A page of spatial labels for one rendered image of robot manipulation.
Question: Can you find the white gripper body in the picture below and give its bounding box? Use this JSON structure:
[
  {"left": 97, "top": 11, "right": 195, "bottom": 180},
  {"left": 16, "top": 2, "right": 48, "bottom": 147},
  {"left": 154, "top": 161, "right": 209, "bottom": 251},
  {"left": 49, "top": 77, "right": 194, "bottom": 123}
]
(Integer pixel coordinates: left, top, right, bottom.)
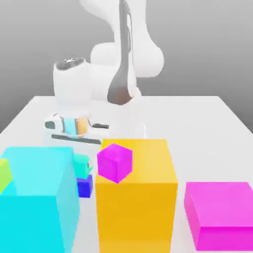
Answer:
[{"left": 43, "top": 128, "right": 111, "bottom": 154}]

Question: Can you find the large cyan box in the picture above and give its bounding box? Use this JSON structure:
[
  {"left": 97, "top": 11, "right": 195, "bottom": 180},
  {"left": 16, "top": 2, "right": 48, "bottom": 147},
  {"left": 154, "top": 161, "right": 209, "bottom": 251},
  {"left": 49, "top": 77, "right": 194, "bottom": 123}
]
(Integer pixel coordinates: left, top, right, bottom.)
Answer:
[{"left": 0, "top": 146, "right": 81, "bottom": 253}]

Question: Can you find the small green cube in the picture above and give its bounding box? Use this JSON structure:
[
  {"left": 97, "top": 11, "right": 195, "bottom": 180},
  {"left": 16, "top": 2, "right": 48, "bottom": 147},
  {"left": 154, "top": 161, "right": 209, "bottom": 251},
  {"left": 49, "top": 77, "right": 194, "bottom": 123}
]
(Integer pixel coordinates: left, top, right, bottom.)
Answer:
[{"left": 0, "top": 158, "right": 14, "bottom": 194}]

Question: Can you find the large magenta box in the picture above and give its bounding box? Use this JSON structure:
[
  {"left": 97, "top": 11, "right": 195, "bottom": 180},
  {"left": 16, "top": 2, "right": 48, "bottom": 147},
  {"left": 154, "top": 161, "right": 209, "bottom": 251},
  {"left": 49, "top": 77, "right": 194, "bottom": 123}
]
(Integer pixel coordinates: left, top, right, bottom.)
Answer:
[{"left": 183, "top": 181, "right": 253, "bottom": 252}]

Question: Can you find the small magenta cube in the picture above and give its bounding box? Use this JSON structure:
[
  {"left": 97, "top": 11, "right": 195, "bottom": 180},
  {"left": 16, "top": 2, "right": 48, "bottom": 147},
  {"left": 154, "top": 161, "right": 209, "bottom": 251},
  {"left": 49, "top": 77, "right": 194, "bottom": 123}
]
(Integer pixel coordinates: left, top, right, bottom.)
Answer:
[{"left": 96, "top": 143, "right": 133, "bottom": 185}]

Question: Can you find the large orange box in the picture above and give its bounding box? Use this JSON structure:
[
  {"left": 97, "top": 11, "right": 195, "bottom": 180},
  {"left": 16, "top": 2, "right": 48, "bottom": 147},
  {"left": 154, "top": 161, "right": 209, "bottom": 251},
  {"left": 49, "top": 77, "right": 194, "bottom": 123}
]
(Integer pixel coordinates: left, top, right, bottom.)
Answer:
[{"left": 95, "top": 138, "right": 179, "bottom": 253}]

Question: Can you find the small blue cube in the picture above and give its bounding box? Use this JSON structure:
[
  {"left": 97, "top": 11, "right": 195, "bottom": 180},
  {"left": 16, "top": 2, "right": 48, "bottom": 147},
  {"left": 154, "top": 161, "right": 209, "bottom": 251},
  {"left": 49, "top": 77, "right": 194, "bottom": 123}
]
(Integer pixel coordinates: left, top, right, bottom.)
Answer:
[{"left": 76, "top": 174, "right": 94, "bottom": 199}]

